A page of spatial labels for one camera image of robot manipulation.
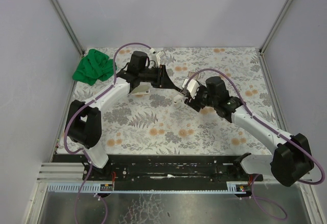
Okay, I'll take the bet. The light blue stapler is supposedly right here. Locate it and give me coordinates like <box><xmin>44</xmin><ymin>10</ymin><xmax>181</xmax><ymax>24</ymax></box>
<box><xmin>180</xmin><ymin>88</ymin><xmax>190</xmax><ymax>97</ymax></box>

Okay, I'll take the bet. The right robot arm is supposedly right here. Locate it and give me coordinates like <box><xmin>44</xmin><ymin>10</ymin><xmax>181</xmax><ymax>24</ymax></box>
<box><xmin>182</xmin><ymin>76</ymin><xmax>314</xmax><ymax>187</ymax></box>

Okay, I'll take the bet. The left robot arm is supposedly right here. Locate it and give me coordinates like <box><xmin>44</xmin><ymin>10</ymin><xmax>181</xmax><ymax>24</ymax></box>
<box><xmin>64</xmin><ymin>51</ymin><xmax>182</xmax><ymax>169</ymax></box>

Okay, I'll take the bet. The olive green stapler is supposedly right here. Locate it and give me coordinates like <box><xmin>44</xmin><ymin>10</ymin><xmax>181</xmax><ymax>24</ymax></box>
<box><xmin>131</xmin><ymin>84</ymin><xmax>150</xmax><ymax>96</ymax></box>

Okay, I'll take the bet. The small white stapler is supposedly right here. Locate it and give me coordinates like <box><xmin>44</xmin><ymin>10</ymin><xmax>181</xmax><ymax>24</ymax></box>
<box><xmin>173</xmin><ymin>95</ymin><xmax>183</xmax><ymax>103</ymax></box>

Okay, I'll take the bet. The floral table mat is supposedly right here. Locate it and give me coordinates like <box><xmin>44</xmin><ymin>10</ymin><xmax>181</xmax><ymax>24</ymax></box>
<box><xmin>100</xmin><ymin>48</ymin><xmax>276</xmax><ymax>155</ymax></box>

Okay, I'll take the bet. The green cloth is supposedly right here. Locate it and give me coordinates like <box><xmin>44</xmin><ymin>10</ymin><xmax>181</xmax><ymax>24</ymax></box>
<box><xmin>72</xmin><ymin>49</ymin><xmax>114</xmax><ymax>86</ymax></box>

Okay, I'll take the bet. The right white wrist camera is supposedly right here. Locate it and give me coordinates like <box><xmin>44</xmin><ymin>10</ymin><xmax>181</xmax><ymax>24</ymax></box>
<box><xmin>181</xmin><ymin>79</ymin><xmax>201</xmax><ymax>99</ymax></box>

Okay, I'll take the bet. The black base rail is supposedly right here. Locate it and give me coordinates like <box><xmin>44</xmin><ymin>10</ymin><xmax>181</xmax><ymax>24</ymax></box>
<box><xmin>52</xmin><ymin>154</ymin><xmax>264</xmax><ymax>194</ymax></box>

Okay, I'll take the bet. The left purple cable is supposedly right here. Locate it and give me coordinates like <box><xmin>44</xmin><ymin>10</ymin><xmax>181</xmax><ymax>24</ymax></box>
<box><xmin>63</xmin><ymin>42</ymin><xmax>155</xmax><ymax>224</ymax></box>

